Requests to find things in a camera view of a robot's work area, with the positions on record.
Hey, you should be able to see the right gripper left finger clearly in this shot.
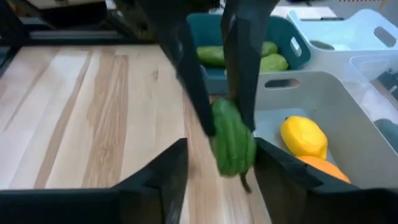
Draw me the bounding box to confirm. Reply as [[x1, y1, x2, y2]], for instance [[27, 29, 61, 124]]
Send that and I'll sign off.
[[113, 138, 190, 224]]

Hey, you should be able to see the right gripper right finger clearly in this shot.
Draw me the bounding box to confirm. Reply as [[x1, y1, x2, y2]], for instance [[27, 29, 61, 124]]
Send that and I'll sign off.
[[255, 138, 358, 224]]

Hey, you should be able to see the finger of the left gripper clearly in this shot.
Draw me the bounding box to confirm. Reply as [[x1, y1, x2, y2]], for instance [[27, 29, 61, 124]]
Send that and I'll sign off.
[[157, 18, 217, 138], [220, 0, 277, 132]]

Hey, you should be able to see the light green cucumber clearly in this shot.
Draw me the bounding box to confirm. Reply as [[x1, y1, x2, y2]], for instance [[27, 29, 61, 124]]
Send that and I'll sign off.
[[259, 53, 289, 73]]

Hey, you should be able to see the dark green cucumber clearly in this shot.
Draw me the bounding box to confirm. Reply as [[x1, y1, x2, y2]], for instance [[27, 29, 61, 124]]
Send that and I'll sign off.
[[195, 40, 279, 68]]

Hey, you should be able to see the orange fruit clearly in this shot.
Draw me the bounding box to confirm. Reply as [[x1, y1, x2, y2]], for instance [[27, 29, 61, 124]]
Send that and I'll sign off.
[[297, 154, 352, 184]]

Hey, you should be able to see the yellow lemon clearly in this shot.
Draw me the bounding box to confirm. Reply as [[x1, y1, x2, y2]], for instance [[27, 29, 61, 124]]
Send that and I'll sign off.
[[280, 115, 329, 160]]

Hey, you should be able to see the small green pepper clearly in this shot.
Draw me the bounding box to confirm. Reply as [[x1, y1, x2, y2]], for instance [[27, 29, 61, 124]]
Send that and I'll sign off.
[[210, 98, 257, 194]]

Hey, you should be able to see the teal plastic basket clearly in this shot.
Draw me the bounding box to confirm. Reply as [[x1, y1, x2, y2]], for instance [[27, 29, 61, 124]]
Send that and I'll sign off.
[[186, 12, 312, 96]]

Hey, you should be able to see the grey plastic basket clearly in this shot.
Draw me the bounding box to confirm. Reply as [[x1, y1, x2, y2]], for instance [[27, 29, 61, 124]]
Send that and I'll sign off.
[[253, 70, 398, 190]]

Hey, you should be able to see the white plastic basket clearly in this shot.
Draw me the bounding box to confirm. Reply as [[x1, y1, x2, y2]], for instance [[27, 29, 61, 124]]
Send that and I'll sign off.
[[285, 8, 398, 82]]

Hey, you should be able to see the clear plastic bin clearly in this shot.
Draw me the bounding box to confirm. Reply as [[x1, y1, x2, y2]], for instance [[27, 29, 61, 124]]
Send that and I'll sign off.
[[349, 54, 398, 156]]

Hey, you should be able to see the black metal table frame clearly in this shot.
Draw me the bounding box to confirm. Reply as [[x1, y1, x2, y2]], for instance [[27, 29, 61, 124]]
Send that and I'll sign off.
[[0, 0, 162, 68]]

